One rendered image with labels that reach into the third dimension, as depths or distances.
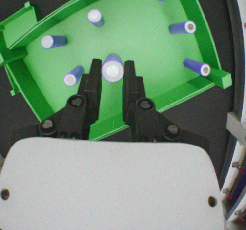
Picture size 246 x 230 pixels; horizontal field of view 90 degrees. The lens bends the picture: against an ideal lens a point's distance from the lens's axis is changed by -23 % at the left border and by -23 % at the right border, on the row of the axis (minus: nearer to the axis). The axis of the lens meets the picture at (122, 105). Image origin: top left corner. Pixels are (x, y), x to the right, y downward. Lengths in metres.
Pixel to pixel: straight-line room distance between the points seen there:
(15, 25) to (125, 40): 0.54
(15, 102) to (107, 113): 0.55
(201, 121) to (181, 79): 0.51
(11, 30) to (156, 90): 0.62
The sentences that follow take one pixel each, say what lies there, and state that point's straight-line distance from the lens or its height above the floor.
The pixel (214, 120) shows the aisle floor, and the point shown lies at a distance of 0.83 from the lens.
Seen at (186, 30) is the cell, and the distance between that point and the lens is 0.22.
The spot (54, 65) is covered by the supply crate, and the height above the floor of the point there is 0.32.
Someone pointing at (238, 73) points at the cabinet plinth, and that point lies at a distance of 0.80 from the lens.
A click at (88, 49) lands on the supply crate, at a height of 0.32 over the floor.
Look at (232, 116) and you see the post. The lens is 0.84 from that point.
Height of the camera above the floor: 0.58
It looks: 67 degrees down
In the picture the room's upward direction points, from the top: 172 degrees clockwise
